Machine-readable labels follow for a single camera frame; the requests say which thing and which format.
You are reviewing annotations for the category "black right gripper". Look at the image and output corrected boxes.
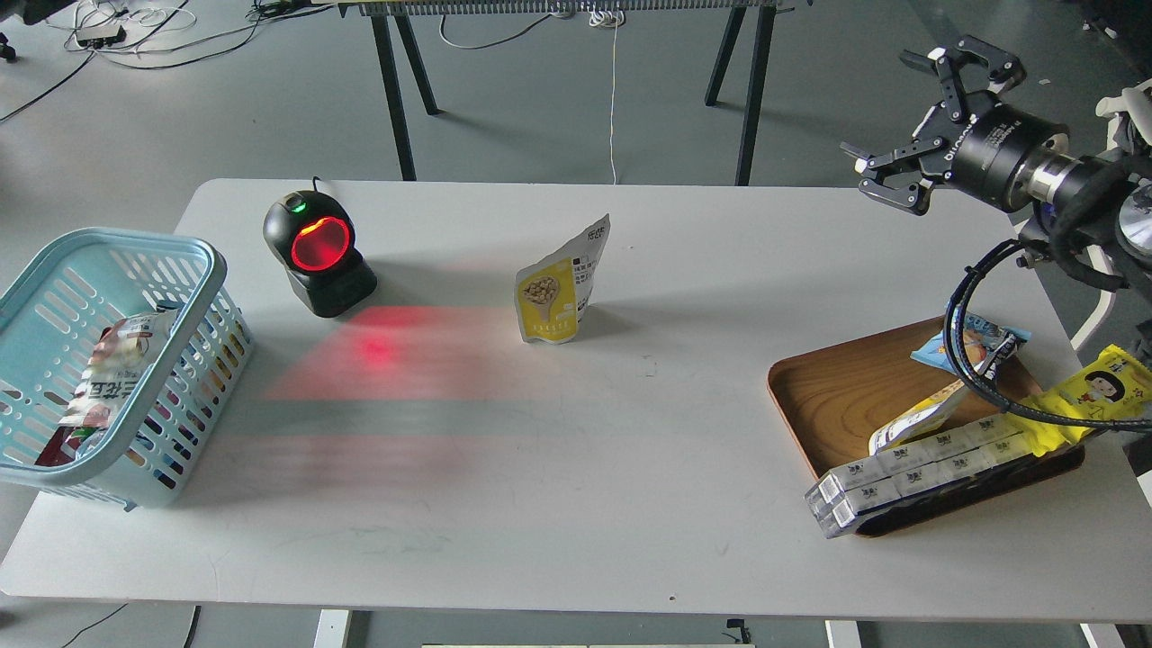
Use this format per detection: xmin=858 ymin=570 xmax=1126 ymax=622
xmin=841 ymin=35 xmax=1073 ymax=216

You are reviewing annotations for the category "yellow white snack pouch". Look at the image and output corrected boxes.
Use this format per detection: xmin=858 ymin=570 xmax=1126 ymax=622
xmin=514 ymin=213 xmax=611 ymax=345
xmin=867 ymin=332 xmax=1023 ymax=455

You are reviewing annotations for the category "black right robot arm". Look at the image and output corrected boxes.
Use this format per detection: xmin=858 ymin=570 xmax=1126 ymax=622
xmin=841 ymin=33 xmax=1149 ymax=434

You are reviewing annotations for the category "blue snack packet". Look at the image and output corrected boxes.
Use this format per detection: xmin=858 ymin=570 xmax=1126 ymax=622
xmin=910 ymin=311 xmax=1031 ymax=374

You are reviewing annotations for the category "yellow white flat snack pouch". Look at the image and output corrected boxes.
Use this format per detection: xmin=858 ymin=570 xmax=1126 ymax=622
xmin=867 ymin=332 xmax=1023 ymax=455

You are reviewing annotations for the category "yellow cartoon snack bag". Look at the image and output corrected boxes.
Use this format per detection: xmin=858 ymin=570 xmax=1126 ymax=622
xmin=1003 ymin=345 xmax=1151 ymax=455

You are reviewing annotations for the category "white boxed snack strip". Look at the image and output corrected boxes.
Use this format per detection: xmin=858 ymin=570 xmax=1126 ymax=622
xmin=804 ymin=415 xmax=1033 ymax=538

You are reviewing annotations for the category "red white snack bag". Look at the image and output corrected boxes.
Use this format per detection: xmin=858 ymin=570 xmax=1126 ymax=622
xmin=35 ymin=302 xmax=180 ymax=467

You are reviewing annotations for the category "light blue plastic basket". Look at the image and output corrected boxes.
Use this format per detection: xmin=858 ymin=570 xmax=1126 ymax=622
xmin=1 ymin=227 xmax=252 ymax=508

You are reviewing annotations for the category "brown wooden tray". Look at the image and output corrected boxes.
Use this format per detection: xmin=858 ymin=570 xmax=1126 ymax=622
xmin=767 ymin=316 xmax=1085 ymax=537

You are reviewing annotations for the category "black trestle table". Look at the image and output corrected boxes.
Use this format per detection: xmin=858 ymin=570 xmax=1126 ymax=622
xmin=366 ymin=1 xmax=783 ymax=187

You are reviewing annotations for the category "black barcode scanner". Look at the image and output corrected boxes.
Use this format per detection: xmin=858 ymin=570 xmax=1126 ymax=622
xmin=263 ymin=176 xmax=378 ymax=319

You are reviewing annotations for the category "white hanging cable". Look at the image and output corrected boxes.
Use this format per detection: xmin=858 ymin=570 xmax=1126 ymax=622
xmin=589 ymin=9 xmax=626 ymax=184

